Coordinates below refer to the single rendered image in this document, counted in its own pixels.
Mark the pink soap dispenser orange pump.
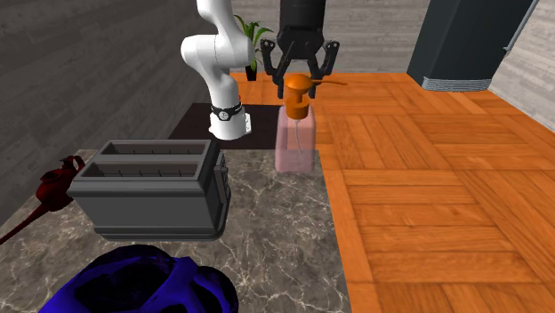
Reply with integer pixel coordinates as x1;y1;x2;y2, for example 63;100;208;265
274;72;349;175

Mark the green potted plant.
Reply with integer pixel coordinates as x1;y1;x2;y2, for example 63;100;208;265
234;14;276;83

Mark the dark robot stand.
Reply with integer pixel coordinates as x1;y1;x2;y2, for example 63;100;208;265
167;102;287;151

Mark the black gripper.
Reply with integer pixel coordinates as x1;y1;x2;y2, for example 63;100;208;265
260;0;341;99

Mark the blue crumpled shape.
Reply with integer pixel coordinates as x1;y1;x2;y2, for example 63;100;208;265
38;244;240;313

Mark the dark tall fridge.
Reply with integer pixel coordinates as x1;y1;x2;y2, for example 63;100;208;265
406;0;542;93

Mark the grey toaster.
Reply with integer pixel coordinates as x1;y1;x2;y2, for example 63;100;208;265
67;138;232;243

